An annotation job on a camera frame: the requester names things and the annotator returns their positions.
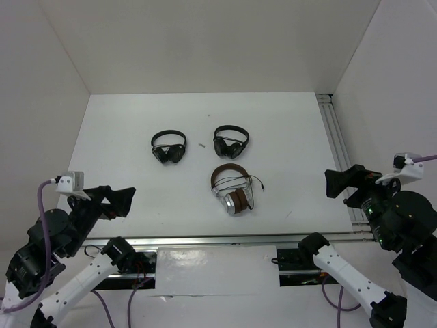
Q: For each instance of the black folded headphones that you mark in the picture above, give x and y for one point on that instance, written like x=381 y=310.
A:
x=228 y=147
x=165 y=153

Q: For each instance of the left black folded headphones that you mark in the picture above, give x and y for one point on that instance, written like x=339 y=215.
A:
x=165 y=153

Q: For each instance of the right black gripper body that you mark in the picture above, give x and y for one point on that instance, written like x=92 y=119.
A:
x=370 y=196

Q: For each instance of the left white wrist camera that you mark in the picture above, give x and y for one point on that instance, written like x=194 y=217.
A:
x=71 y=183

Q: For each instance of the right black folded headphones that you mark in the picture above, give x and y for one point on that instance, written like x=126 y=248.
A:
x=228 y=147

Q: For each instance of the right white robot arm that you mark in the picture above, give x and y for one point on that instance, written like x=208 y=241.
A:
x=401 y=221

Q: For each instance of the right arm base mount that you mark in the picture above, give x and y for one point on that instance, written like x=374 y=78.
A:
x=294 y=270

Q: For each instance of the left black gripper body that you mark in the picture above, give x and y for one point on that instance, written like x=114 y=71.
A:
x=86 y=214

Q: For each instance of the aluminium front rail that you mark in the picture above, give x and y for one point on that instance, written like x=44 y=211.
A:
x=280 y=240

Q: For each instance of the brown silver headphones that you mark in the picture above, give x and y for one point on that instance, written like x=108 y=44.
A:
x=237 y=199

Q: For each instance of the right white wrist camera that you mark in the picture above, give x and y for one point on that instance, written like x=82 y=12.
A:
x=407 y=168

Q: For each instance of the aluminium side rail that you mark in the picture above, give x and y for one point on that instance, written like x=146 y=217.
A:
x=339 y=150

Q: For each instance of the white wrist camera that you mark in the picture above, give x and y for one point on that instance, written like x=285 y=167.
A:
x=71 y=183
x=407 y=168

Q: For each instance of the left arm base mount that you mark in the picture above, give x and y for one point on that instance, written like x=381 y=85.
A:
x=142 y=269

